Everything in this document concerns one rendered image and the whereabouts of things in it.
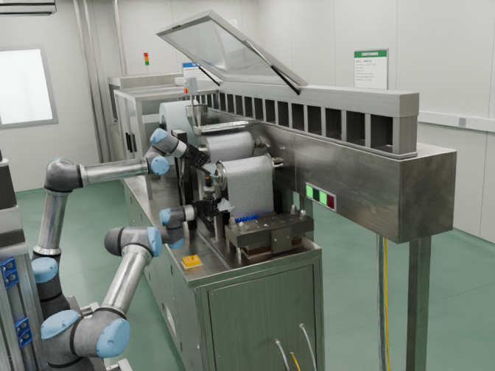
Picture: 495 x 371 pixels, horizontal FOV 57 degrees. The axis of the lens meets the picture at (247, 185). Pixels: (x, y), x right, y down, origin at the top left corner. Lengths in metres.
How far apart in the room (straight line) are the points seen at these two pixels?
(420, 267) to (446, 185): 0.35
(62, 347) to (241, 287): 0.85
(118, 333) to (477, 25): 3.81
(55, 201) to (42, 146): 5.59
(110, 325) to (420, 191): 1.11
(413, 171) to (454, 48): 3.10
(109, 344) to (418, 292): 1.15
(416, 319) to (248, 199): 0.93
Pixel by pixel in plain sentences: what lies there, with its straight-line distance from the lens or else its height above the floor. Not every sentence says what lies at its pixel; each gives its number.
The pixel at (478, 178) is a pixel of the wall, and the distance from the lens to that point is 4.58.
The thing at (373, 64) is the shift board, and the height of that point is 1.61.
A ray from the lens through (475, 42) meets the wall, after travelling 4.50.
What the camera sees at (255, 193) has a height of 1.14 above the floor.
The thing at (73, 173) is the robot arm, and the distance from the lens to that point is 1.94.
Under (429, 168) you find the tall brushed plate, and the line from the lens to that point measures 1.68.
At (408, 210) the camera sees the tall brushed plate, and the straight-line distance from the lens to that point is 1.66.
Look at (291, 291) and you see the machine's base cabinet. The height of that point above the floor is 0.71.
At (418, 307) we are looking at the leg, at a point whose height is 0.81.
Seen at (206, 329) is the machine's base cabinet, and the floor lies 0.64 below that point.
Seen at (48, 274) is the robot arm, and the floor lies 1.01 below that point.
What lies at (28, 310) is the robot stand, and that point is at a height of 1.02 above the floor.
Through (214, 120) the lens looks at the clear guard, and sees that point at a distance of 3.23.
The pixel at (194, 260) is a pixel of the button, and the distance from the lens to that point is 2.13.
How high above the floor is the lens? 1.81
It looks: 16 degrees down
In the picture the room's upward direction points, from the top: 4 degrees counter-clockwise
